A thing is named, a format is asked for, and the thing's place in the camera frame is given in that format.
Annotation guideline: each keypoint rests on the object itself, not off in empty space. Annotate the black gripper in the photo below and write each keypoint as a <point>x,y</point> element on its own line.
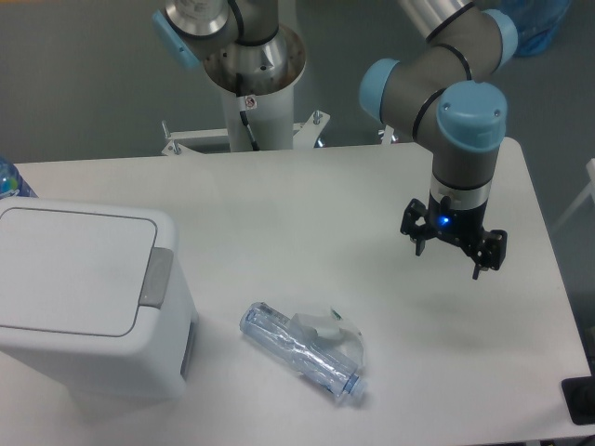
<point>461,228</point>

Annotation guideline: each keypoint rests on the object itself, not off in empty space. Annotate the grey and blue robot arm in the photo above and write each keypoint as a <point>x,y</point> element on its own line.
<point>441,100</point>

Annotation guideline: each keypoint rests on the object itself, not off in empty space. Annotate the white trash can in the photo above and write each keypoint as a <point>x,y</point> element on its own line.
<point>149,361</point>

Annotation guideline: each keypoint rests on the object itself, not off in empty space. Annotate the white trash can lid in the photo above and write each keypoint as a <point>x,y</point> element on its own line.
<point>76,272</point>

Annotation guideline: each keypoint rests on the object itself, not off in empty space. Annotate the crushed clear plastic bottle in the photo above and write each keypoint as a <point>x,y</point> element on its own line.
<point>329,369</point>

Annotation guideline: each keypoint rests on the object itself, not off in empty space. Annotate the black device at table edge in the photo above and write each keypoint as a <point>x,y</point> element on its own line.
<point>579,396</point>

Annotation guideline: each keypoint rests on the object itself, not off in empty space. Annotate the blue water jug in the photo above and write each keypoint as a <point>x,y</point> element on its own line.
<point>537,23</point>

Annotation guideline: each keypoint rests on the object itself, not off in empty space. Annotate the blue water bottle at left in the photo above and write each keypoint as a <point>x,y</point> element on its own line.
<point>12,183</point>

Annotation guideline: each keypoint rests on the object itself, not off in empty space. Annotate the white frame at right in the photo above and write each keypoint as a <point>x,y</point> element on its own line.
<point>584,195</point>

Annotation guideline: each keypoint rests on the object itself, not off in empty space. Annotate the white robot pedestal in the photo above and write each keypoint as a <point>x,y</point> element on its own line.
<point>256,86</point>

